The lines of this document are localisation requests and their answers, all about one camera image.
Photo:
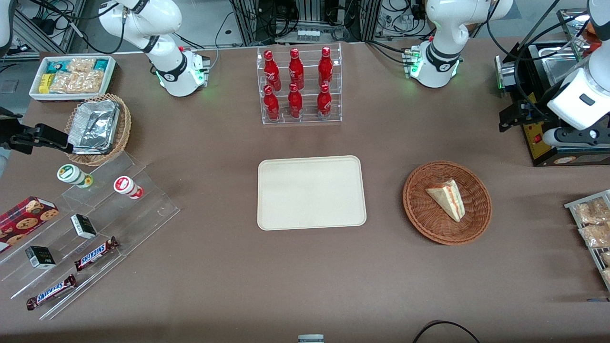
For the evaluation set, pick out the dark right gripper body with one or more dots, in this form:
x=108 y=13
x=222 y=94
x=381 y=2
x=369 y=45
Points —
x=10 y=133

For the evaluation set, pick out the triangular sandwich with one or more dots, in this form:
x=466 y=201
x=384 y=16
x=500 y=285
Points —
x=448 y=197

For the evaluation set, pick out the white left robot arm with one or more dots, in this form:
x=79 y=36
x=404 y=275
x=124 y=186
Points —
x=441 y=52

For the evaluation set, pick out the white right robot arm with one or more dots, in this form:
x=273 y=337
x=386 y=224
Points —
x=176 y=71

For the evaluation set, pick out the small tan wicker basket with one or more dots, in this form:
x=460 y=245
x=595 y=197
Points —
x=125 y=128

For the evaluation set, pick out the large brown wicker basket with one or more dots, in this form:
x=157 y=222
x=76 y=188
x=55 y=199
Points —
x=424 y=209

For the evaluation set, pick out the cream plastic tray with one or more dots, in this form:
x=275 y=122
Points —
x=290 y=200

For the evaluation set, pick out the green lid white cup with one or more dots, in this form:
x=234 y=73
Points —
x=71 y=174

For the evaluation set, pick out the stack of foil trays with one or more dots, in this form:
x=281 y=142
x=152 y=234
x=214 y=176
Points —
x=93 y=126

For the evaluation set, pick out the black food warmer cabinet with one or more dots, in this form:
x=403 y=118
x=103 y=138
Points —
x=548 y=153

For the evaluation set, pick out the steel warmer pan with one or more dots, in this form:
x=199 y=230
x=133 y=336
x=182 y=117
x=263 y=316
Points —
x=555 y=62

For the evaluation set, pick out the yellow snack packet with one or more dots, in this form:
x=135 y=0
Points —
x=45 y=84

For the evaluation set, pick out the clear rice cracker packet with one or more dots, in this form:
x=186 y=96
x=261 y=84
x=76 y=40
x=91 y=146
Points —
x=76 y=82

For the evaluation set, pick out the teal snack packet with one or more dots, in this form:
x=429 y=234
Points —
x=55 y=66

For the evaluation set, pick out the red cookie box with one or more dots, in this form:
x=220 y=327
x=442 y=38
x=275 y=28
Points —
x=24 y=221

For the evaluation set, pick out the white rectangular snack bin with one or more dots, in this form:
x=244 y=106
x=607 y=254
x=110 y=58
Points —
x=110 y=81

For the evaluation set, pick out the red lid white cup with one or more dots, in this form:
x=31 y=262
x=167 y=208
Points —
x=126 y=186

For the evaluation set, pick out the small black box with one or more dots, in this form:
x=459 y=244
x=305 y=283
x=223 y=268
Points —
x=84 y=226
x=40 y=257

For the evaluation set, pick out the clear fried snack packet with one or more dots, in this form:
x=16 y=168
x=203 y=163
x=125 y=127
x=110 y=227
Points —
x=606 y=276
x=595 y=236
x=591 y=212
x=606 y=258

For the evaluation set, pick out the clear acrylic stepped stand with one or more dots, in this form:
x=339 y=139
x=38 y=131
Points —
x=143 y=214

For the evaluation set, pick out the snickers chocolate bar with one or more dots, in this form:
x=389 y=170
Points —
x=51 y=292
x=95 y=254

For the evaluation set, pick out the red cola bottle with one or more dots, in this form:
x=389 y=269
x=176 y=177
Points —
x=271 y=105
x=325 y=69
x=296 y=71
x=271 y=71
x=324 y=104
x=295 y=104

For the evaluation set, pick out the clear acrylic bottle rack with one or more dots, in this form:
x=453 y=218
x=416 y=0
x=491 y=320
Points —
x=310 y=119

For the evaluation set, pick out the small grey edge device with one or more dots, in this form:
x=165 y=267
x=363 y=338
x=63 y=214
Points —
x=310 y=339

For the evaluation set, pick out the aluminium frame rack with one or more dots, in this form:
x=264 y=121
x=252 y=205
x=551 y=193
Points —
x=248 y=21

